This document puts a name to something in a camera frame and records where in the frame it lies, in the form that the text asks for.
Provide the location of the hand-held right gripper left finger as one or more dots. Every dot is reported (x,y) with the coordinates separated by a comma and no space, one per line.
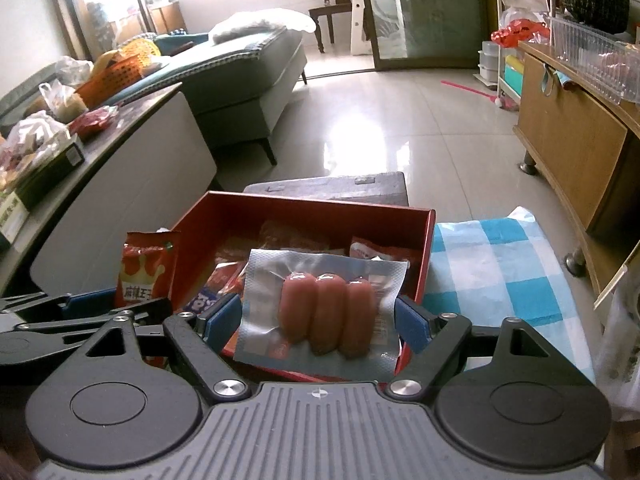
(222,322)

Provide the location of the white plastic bag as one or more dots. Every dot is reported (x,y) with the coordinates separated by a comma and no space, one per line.
(622,340)

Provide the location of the vacuum sausage packet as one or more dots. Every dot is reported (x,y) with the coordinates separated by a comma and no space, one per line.
(325,310)

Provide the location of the wooden cabinet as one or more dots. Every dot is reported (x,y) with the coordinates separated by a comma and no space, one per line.
(565,150)

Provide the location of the blue white checkered tablecloth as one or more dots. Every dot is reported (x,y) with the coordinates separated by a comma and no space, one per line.
(500,280)

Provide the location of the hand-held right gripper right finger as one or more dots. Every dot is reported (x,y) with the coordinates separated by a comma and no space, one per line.
(412,327)

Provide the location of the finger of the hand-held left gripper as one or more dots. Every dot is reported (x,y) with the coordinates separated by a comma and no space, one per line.
(90,302)
(150,310)

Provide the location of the black box with white label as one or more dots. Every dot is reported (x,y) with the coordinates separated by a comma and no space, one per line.
(50,170)

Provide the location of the glass sliding door panel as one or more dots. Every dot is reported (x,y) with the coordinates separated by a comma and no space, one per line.
(425,10)

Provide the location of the blue white packet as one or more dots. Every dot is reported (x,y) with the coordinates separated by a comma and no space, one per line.
(202,302)

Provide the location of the pink meat packet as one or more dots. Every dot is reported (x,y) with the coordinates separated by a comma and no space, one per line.
(300,237)

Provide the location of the teal plastic drawer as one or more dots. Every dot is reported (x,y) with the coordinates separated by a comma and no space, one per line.
(512,75)

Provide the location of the pink plastic stick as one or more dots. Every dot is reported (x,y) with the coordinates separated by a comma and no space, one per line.
(475,92)

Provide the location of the clear bag of snacks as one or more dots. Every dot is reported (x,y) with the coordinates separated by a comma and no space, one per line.
(30,145)

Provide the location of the yellow woven basket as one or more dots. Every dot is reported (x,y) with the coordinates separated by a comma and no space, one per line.
(140,47)

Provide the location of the white shopping bag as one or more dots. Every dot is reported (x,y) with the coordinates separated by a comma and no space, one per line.
(62,90)

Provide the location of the dark wooden chair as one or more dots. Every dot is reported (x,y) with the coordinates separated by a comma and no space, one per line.
(340,12)

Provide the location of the clear plastic tray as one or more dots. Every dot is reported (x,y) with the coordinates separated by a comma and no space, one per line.
(595,55)

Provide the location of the grey stool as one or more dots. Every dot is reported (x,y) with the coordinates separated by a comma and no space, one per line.
(340,187)

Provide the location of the white blanket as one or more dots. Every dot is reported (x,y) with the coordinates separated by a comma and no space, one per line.
(260,22)

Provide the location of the stacked white plastic boxes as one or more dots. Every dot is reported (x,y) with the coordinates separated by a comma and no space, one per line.
(487,65)

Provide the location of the red cardboard box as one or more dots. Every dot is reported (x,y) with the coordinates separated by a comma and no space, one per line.
(300,210)

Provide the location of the red plastic bag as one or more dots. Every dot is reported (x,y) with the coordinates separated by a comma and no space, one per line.
(520,32)

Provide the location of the teal cloth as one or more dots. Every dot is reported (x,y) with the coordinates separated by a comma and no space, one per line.
(562,80)

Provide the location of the red green white snack packet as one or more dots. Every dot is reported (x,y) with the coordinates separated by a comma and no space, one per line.
(145,270)

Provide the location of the white perforated board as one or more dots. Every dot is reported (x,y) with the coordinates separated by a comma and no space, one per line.
(360,10)

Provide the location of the grey sofa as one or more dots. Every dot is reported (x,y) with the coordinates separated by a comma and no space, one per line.
(235,90)

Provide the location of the grey top coffee table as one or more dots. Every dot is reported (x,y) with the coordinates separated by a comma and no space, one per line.
(150,170)

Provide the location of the orange plastic basket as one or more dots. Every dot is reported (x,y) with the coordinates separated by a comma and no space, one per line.
(112,80)

